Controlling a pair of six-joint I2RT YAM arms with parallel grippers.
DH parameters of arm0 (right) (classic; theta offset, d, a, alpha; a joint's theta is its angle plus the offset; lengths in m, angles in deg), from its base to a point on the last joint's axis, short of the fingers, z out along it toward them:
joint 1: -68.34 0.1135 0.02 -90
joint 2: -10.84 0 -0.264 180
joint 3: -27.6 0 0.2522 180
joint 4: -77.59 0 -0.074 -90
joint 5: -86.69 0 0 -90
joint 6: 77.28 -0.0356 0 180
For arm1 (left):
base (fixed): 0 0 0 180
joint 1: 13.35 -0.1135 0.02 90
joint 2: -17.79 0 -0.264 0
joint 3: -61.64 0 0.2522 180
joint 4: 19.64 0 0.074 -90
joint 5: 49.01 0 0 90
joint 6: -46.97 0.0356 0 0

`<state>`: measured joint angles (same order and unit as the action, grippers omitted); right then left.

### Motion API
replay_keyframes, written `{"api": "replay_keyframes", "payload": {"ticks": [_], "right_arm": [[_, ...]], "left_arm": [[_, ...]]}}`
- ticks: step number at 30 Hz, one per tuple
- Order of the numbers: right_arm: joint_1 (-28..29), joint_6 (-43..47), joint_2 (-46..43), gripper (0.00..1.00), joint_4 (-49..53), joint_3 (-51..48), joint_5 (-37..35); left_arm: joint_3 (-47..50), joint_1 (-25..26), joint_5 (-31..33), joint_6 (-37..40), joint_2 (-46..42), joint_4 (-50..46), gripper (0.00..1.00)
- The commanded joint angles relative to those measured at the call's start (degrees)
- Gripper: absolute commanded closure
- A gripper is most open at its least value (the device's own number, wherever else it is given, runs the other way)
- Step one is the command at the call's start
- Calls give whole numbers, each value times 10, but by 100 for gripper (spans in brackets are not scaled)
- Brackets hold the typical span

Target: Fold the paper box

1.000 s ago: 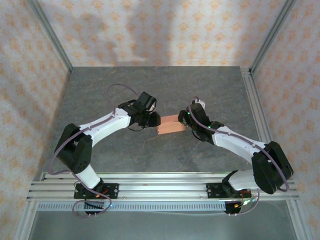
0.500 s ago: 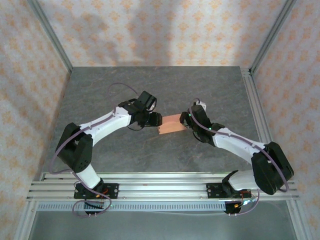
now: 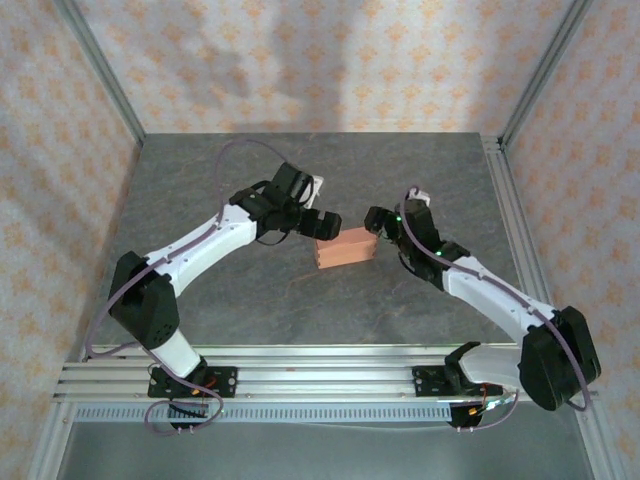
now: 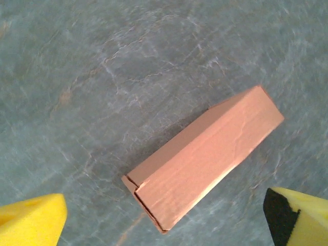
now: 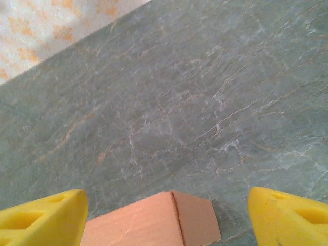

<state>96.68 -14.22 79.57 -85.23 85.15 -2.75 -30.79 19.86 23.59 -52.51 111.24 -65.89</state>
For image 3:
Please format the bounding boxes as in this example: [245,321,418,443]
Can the grey slotted cable duct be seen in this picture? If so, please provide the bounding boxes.
[69,403,454,425]

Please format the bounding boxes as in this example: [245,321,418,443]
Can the aluminium frame post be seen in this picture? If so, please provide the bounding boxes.
[53,0,147,149]
[498,0,596,147]

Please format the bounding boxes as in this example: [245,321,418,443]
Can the aluminium side rail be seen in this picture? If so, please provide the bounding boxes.
[480,133,571,362]

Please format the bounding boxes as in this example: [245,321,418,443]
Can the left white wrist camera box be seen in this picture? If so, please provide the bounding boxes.
[302,173,325,210]

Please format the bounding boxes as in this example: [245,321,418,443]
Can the slanted aluminium frame strut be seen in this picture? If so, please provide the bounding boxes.
[27,402,76,480]
[569,399,624,480]

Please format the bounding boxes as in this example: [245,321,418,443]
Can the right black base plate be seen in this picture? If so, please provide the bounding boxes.
[410,364,504,400]

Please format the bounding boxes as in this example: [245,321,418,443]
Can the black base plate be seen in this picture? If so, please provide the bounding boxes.
[410,364,504,400]
[147,366,239,400]

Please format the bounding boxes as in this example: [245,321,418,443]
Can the orange paper box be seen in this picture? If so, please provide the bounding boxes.
[313,225,378,271]

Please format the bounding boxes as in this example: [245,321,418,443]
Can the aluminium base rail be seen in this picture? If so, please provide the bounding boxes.
[52,344,601,403]

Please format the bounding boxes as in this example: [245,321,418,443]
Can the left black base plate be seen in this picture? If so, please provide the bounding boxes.
[147,366,239,400]

